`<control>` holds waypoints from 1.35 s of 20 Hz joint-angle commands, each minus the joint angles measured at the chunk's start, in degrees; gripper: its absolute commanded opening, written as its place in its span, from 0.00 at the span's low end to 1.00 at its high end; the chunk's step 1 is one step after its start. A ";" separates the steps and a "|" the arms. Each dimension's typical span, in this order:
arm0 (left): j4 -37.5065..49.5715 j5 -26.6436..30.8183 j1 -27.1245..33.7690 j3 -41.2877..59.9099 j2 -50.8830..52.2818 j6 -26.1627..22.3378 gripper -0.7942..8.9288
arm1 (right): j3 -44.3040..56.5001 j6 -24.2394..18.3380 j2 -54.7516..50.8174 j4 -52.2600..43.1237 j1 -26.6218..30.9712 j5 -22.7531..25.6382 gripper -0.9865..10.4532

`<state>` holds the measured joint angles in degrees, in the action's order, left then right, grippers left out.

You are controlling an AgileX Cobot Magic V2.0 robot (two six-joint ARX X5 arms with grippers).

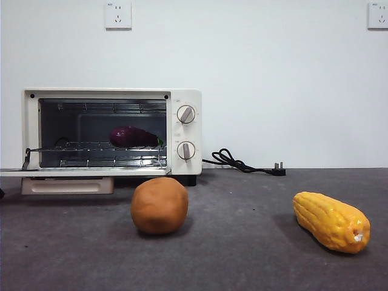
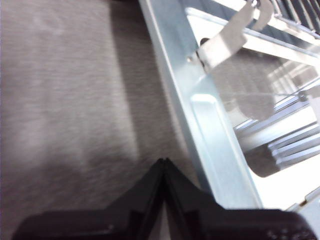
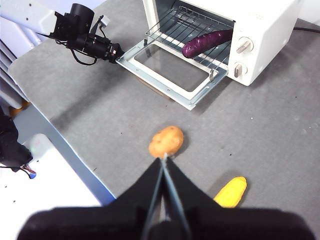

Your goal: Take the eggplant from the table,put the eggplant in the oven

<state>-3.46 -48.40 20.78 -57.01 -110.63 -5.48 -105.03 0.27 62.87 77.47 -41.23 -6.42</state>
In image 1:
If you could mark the beige oven knob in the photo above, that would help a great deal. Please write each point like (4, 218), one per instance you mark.
(185, 114)
(185, 150)

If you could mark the brown potato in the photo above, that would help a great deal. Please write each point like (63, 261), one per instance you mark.
(159, 206)

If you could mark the purple eggplant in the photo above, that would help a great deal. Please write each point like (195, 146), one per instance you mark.
(130, 137)

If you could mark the cream Toshiba toaster oven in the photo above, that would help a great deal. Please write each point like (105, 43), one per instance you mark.
(188, 97)

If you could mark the yellow corn cob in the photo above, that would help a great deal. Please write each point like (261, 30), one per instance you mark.
(329, 221)

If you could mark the white wall socket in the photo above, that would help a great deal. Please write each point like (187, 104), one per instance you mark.
(118, 15)
(379, 15)

